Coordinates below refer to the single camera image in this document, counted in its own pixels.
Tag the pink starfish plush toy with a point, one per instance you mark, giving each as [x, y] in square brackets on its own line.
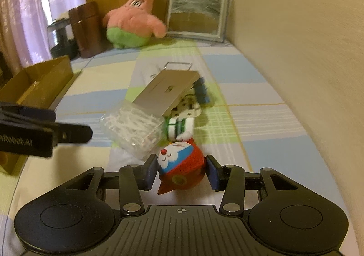
[130, 17]

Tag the green white striped roll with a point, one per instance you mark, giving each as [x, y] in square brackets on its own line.
[179, 128]

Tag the pale purple curtain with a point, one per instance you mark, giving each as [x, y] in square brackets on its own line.
[28, 17]

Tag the clear box of white clips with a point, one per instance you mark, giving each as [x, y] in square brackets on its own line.
[130, 130]

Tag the blue binder clip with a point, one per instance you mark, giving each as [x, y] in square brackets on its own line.
[202, 91]

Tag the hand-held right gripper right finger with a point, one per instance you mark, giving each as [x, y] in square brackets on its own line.
[212, 173]

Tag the red blue cat toy figure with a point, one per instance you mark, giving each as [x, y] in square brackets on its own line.
[182, 165]

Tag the cardboard box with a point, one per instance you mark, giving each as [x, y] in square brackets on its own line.
[42, 85]

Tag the brown metal thermos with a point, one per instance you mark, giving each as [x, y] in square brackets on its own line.
[86, 31]

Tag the checked bedsheet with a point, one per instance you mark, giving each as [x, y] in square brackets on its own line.
[241, 74]

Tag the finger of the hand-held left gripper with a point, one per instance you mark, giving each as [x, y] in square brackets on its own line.
[76, 133]

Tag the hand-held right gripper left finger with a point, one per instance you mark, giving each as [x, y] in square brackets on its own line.
[150, 173]

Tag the glass picture frame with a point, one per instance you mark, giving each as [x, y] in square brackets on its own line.
[193, 14]

